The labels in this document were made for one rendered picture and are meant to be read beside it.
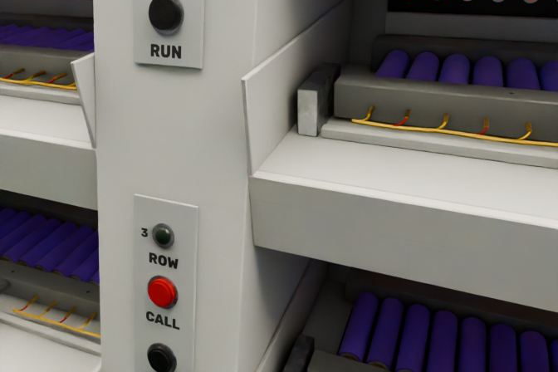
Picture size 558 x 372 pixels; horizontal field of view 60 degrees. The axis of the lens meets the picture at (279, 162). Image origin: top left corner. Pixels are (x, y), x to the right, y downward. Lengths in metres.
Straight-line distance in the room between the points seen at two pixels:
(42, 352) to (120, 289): 0.15
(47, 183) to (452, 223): 0.24
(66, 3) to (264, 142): 0.33
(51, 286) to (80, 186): 0.16
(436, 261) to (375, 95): 0.10
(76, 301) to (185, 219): 0.20
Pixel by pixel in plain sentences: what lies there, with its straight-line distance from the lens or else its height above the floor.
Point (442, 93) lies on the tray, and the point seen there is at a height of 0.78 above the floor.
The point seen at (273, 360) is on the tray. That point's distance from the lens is 0.35.
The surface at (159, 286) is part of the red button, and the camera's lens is 0.28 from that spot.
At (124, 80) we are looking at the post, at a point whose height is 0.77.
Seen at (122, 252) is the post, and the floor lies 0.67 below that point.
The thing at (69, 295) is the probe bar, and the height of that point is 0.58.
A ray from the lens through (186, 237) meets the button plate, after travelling 0.27.
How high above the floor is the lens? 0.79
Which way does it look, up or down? 14 degrees down
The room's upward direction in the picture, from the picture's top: 4 degrees clockwise
